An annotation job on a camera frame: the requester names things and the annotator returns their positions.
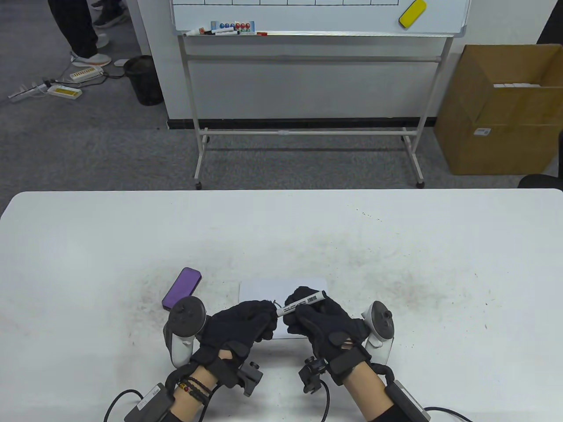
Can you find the small white writing board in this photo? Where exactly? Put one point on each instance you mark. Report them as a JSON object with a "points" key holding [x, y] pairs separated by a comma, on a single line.
{"points": [[268, 290]]}

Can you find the grey left forearm box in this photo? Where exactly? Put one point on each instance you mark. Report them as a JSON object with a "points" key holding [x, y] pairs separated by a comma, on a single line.
{"points": [[147, 402]]}

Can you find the person's right hand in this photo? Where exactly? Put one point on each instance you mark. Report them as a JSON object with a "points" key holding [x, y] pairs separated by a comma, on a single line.
{"points": [[334, 327]]}

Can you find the white boxes in carton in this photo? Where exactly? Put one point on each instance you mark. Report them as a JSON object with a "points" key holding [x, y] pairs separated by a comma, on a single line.
{"points": [[517, 85]]}

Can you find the pack of coloured magnets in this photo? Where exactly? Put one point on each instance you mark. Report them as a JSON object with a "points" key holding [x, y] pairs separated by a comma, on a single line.
{"points": [[233, 26]]}

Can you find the black mesh waste bin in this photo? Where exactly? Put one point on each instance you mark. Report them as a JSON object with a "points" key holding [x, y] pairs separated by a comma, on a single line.
{"points": [[143, 81]]}

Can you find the yellow whiteboard eraser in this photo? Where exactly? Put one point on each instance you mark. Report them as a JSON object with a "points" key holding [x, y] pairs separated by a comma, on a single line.
{"points": [[412, 13]]}

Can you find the white and yellow power strip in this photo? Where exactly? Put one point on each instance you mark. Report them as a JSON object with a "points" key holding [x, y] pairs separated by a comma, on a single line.
{"points": [[86, 73], [65, 92]]}

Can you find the white and black left controller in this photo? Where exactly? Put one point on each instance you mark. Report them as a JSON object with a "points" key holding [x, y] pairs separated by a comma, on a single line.
{"points": [[187, 316]]}

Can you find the person's left fingers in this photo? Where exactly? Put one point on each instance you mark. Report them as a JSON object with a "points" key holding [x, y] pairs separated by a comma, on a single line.
{"points": [[259, 318]]}

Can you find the brown cardboard box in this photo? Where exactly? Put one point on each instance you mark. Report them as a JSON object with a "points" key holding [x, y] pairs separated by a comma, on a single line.
{"points": [[497, 132]]}

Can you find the person's left hand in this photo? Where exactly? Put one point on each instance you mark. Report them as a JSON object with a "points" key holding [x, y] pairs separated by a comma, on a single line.
{"points": [[233, 325]]}

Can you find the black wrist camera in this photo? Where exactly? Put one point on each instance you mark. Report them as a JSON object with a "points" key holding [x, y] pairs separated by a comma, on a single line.
{"points": [[313, 373], [251, 377]]}

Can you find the person's left forearm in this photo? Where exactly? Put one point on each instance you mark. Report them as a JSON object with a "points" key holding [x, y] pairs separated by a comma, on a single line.
{"points": [[193, 402]]}

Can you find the person's right forearm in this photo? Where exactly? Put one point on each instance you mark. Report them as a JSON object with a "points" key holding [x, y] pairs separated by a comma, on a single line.
{"points": [[367, 395]]}

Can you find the purple eraser block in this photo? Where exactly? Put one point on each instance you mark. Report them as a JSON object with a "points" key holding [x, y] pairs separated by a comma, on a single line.
{"points": [[181, 288]]}

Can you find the black whiteboard marker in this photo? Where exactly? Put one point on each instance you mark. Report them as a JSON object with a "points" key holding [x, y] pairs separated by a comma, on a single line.
{"points": [[226, 31]]}

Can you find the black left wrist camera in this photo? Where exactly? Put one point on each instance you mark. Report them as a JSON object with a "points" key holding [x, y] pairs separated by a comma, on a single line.
{"points": [[251, 377]]}

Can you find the black and white marker pen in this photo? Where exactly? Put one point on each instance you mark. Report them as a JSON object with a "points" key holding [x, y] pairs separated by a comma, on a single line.
{"points": [[303, 302]]}

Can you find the white whiteboard on metal stand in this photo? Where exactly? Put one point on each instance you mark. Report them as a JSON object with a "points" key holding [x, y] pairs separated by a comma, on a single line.
{"points": [[308, 13]]}

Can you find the black chair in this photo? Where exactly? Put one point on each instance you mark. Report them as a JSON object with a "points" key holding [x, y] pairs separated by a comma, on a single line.
{"points": [[541, 181]]}

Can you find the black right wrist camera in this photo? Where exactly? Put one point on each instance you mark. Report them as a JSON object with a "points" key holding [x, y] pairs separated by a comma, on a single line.
{"points": [[313, 373]]}

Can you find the white and black controller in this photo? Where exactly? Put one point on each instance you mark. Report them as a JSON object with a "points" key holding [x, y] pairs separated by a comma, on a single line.
{"points": [[379, 327], [187, 316]]}

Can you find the person's right fingers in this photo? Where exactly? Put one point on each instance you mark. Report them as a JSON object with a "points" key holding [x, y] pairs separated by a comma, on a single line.
{"points": [[308, 314]]}

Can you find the white and black right controller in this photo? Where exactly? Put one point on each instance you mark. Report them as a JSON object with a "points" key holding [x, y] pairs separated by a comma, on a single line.
{"points": [[379, 327]]}

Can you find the grey right forearm box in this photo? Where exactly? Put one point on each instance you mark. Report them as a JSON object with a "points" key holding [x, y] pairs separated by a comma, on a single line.
{"points": [[409, 402]]}

